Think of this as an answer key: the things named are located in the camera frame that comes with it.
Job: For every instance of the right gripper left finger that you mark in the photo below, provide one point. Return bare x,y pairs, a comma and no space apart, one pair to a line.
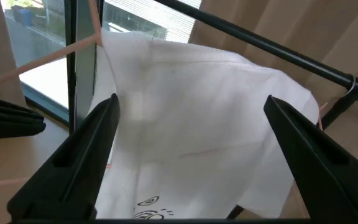
73,186

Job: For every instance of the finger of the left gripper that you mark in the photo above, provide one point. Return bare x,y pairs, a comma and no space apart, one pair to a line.
5,126
5,107

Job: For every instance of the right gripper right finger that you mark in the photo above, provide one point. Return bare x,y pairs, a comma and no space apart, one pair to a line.
322,186

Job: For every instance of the white garment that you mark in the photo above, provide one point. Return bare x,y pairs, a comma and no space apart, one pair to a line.
197,109

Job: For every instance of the black clothes rack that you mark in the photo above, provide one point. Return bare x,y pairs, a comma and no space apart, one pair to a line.
259,42

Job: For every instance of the window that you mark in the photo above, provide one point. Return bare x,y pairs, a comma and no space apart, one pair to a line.
42,31

